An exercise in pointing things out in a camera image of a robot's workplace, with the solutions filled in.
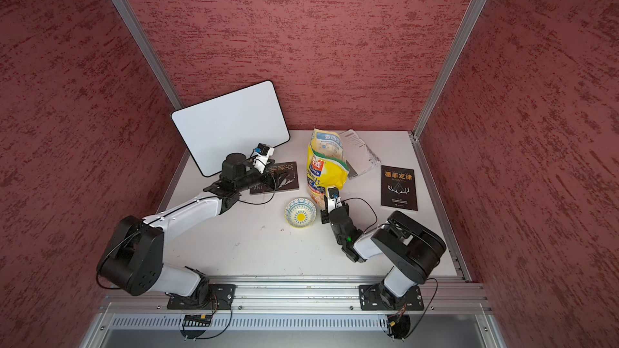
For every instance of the black Murphy's law book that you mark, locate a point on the black Murphy's law book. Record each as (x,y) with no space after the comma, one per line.
(398,188)

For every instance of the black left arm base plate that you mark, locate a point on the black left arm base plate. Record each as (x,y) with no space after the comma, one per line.
(206,296)

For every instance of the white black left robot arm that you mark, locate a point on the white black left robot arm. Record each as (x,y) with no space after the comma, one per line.
(133,258)

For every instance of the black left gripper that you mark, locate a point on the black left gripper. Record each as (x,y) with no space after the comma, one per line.
(266,181)

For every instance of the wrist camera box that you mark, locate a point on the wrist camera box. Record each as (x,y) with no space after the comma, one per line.
(260,157)
(332,199)

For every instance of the aluminium corner post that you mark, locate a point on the aluminium corner post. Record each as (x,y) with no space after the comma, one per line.
(132,23)
(467,24)

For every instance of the black portrait cover book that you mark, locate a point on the black portrait cover book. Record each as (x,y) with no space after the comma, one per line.
(283,177)

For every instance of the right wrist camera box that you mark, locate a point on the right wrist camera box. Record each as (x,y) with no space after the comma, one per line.
(332,199)

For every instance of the white paper manual booklet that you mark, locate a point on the white paper manual booklet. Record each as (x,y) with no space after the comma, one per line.
(359,156)

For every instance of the aluminium front rail frame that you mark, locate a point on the aluminium front rail frame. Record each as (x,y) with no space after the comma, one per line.
(301,311)

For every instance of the yellow oats bag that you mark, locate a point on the yellow oats bag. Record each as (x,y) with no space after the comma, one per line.
(326,165)

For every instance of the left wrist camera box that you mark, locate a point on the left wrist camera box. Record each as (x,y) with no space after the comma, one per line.
(260,157)

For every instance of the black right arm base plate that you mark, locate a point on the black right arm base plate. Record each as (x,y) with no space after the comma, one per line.
(378,298)

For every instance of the aluminium right corner post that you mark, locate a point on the aluminium right corner post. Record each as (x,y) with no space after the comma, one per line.
(467,24)

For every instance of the aluminium left corner post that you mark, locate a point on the aluminium left corner post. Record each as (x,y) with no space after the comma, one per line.
(132,23)

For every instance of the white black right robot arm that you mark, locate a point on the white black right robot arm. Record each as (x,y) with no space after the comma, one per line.
(414,250)

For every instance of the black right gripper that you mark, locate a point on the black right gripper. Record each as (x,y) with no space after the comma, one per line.
(324,214)

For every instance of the white board with black rim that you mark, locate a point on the white board with black rim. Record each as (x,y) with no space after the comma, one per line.
(235,122)

